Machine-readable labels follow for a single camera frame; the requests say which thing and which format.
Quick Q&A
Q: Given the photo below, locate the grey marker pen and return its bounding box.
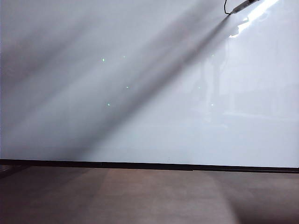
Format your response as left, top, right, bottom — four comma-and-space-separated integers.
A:
229, 0, 260, 14

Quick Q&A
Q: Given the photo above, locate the white whiteboard with black frame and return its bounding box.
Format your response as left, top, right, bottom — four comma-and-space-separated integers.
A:
0, 0, 299, 175

